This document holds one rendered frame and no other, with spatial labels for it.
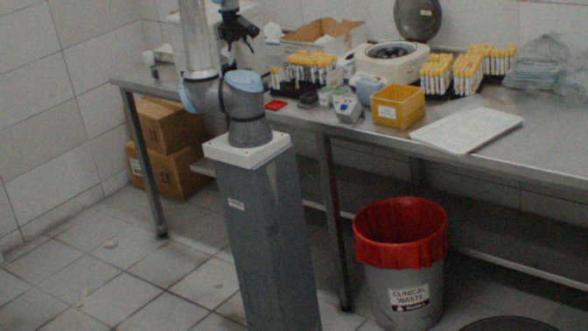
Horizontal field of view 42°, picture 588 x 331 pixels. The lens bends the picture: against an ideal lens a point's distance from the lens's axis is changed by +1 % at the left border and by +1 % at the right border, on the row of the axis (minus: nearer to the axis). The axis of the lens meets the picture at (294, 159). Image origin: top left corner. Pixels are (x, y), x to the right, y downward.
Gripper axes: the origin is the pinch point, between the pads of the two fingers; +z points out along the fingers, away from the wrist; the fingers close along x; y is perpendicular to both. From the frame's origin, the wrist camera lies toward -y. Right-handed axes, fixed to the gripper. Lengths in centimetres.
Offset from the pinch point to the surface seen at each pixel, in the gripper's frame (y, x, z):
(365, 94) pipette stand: -51, -7, 9
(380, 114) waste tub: -64, 3, 11
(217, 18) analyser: 11.1, -0.7, -15.0
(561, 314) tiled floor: -112, -34, 102
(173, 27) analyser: 31.9, 4.6, -11.3
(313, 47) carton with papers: -14.8, -24.7, 2.2
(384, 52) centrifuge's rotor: -41, -35, 5
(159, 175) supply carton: 107, -23, 89
